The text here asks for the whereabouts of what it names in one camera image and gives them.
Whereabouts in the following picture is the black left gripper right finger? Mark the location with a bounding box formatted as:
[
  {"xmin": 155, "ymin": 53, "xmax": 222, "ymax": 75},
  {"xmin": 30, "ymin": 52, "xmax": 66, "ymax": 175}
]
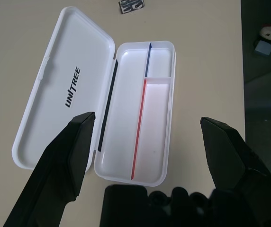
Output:
[{"xmin": 200, "ymin": 116, "xmax": 271, "ymax": 214}]

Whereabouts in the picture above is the small dark printed card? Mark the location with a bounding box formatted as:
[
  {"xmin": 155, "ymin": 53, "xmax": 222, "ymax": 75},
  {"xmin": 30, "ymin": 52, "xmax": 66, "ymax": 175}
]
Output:
[{"xmin": 118, "ymin": 0, "xmax": 146, "ymax": 14}]

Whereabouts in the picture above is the white plastic pencil case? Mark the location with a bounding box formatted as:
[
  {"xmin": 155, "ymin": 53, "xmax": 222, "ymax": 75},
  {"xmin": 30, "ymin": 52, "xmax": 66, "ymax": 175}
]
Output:
[{"xmin": 11, "ymin": 6, "xmax": 177, "ymax": 189}]

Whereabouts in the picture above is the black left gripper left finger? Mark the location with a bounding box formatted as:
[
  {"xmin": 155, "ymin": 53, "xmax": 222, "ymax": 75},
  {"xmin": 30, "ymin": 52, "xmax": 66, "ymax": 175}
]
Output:
[{"xmin": 2, "ymin": 112, "xmax": 96, "ymax": 227}]

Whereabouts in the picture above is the blue foam block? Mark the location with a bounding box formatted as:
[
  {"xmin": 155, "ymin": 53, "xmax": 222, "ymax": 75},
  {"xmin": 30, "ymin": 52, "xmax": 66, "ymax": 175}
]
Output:
[{"xmin": 253, "ymin": 40, "xmax": 271, "ymax": 56}]

